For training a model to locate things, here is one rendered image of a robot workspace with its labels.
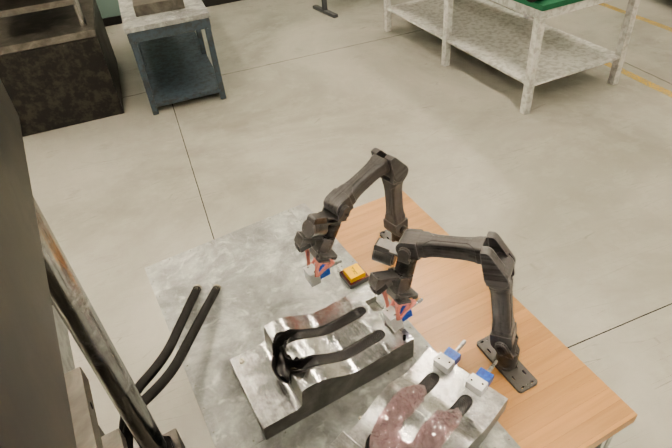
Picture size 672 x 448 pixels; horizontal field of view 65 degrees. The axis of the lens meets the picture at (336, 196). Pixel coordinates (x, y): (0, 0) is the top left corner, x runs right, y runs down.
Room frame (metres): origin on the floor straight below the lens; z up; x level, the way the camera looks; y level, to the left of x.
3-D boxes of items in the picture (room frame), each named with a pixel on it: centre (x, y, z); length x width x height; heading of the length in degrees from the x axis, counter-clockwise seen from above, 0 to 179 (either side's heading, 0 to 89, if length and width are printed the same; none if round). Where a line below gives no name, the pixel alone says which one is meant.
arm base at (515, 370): (0.93, -0.46, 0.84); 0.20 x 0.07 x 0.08; 23
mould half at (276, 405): (0.98, 0.09, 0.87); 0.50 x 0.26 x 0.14; 116
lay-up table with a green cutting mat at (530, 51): (4.94, -1.61, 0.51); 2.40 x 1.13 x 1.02; 22
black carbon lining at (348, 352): (0.98, 0.07, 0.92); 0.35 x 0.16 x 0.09; 116
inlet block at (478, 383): (0.85, -0.38, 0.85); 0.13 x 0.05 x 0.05; 134
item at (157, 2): (5.29, 1.54, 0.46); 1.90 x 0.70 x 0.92; 18
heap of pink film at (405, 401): (0.71, -0.14, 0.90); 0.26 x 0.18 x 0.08; 134
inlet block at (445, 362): (0.93, -0.30, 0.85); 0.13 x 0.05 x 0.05; 134
